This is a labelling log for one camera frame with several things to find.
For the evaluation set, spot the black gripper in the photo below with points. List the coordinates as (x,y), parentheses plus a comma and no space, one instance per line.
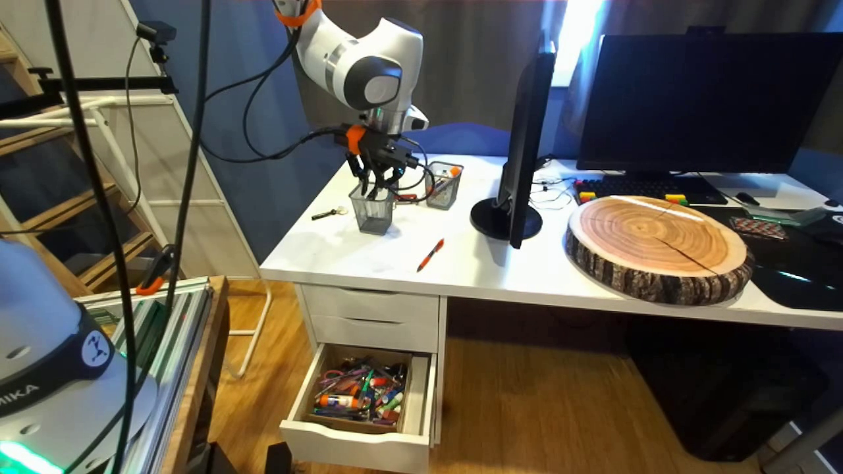
(385,150)

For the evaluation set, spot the white metal rack frame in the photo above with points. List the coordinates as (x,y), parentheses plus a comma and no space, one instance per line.
(132,98)

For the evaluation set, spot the white closed drawer front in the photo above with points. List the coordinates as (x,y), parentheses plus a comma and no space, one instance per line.
(369,317)

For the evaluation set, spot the black floor stand base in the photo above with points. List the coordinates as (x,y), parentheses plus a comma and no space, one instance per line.
(219,463)

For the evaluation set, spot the round wooden log slab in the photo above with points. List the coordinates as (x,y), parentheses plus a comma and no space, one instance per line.
(660,252)

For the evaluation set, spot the wooden shelf unit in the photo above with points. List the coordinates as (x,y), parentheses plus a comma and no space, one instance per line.
(54,198)

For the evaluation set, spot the slim black monitor with stand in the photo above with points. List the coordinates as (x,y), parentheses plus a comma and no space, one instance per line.
(527,134)

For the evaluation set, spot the black computer case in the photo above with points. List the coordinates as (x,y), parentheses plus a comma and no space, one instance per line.
(719,387)

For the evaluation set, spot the large black monitor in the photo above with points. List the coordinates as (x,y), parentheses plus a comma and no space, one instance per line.
(702,106)

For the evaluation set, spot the colourful pens heap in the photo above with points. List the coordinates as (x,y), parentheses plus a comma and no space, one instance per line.
(360,392)

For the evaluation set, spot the black computer mouse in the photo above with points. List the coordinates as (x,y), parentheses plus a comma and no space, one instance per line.
(746,198)

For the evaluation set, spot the yellow green toy block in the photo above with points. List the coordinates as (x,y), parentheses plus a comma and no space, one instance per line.
(677,198)
(586,198)

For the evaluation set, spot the black horizontal bar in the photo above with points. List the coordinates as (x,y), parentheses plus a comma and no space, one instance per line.
(106,84)

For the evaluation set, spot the black mouse pad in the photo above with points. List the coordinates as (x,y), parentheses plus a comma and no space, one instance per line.
(793,265)

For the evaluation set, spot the black clamp knob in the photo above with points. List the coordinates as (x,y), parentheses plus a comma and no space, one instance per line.
(157,35)

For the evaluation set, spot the white Franka robot base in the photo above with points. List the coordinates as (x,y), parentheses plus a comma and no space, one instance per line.
(42,351)

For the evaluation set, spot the orange black spring clamp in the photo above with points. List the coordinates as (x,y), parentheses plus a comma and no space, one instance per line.
(160,268)

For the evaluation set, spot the orange gripper mount bracket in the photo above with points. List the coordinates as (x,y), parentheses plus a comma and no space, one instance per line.
(355,138)

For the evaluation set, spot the wooden edged cart top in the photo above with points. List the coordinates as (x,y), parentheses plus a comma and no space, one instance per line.
(206,369)

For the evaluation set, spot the red pen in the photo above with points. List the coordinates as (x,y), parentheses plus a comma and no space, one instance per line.
(430,254)

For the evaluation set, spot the white open drawer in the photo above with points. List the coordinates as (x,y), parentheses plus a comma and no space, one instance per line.
(351,445)

